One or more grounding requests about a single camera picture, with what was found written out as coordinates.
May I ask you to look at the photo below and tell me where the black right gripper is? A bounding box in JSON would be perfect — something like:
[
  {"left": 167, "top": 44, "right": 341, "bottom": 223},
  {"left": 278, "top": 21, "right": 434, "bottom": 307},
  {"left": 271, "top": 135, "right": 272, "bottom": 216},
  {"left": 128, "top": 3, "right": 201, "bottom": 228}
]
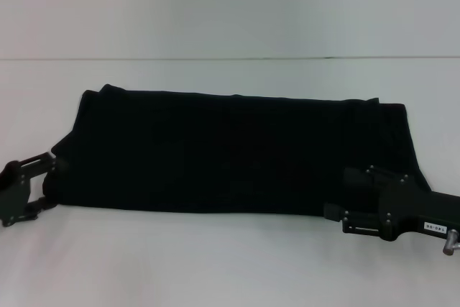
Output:
[{"left": 323, "top": 165, "right": 460, "bottom": 243}]

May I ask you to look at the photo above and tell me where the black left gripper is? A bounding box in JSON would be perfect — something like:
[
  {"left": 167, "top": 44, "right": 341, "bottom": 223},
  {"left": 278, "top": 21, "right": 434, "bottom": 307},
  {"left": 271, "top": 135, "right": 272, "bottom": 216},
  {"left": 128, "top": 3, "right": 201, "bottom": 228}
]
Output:
[{"left": 0, "top": 153, "right": 70, "bottom": 228}]

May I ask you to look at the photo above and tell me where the black shirt with FREE print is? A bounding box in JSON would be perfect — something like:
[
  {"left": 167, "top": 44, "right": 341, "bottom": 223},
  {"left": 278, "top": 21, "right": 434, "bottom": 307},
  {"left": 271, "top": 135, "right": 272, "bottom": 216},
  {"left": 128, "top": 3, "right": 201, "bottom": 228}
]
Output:
[{"left": 41, "top": 83, "right": 435, "bottom": 222}]

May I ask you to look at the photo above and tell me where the right gripper cable with connector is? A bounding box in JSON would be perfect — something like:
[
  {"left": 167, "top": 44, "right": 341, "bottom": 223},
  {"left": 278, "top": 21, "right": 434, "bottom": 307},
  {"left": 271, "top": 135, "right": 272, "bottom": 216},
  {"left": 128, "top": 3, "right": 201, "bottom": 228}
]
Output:
[{"left": 441, "top": 229, "right": 460, "bottom": 257}]

